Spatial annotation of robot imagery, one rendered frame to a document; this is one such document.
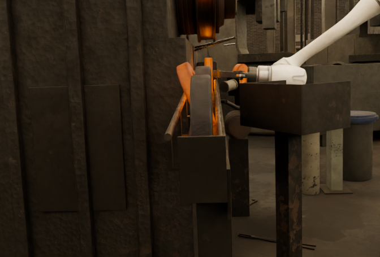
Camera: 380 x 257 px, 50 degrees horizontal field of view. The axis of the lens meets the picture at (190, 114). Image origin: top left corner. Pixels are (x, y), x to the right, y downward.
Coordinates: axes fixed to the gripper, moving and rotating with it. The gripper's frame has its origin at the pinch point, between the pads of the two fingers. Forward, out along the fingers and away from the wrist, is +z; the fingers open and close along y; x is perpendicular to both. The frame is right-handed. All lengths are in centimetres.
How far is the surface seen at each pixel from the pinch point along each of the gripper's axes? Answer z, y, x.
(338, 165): -79, 63, -52
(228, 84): -10.1, 32.6, -5.8
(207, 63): 1.1, -5.6, 4.2
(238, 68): -15.4, 42.8, 2.7
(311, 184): -63, 58, -63
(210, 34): 0.6, -8.0, 16.0
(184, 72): 6, -77, 2
